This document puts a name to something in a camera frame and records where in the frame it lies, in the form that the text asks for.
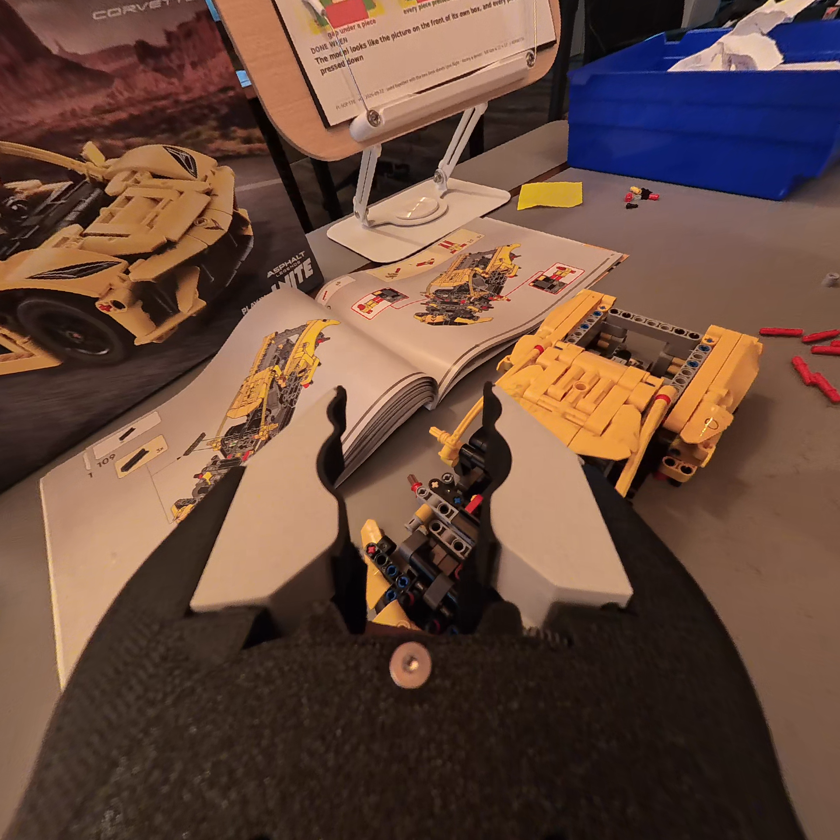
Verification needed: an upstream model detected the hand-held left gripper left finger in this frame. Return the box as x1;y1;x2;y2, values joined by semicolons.
189;386;368;636

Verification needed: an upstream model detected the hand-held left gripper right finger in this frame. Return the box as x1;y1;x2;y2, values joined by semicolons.
458;381;635;636

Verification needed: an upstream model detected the yellow brick toy car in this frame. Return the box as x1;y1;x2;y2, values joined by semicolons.
363;289;764;634

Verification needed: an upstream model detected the open instruction booklet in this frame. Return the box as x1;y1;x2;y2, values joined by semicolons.
39;217;630;690

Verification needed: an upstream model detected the instruction sheet on stand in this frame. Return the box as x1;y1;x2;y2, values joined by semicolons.
213;0;563;265

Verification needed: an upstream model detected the yellow paper note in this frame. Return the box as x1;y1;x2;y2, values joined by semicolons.
517;182;584;211

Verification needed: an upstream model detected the toy car set box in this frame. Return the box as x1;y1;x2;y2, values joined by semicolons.
0;0;326;493

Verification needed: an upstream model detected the blue plastic bin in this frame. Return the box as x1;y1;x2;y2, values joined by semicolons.
567;18;840;202

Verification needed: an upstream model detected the printed instruction sheet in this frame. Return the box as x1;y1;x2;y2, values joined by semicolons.
272;0;559;130

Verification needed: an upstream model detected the crumpled white paper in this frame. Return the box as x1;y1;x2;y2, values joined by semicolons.
666;0;840;72

